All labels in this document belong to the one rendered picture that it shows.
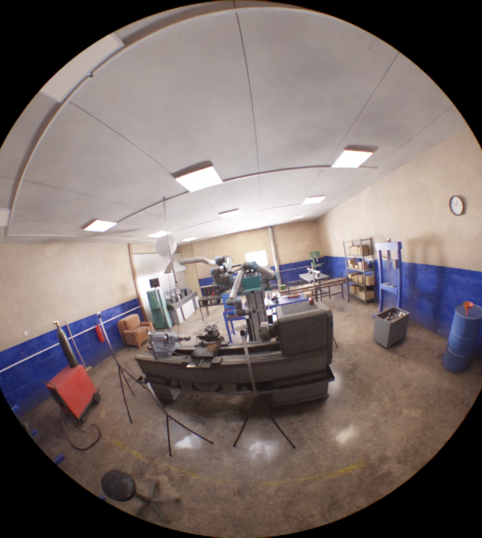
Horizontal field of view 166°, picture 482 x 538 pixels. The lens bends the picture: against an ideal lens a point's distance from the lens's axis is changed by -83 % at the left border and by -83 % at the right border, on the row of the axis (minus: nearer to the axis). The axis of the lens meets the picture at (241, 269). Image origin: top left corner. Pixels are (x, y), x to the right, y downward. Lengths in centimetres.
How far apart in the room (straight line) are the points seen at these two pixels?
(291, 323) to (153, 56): 257
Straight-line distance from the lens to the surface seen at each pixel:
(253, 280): 295
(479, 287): 358
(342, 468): 217
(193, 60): 143
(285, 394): 243
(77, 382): 358
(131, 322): 574
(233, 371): 221
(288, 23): 146
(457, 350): 321
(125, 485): 183
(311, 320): 189
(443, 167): 371
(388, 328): 334
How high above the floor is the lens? 206
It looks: 4 degrees down
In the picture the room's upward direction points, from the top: 11 degrees counter-clockwise
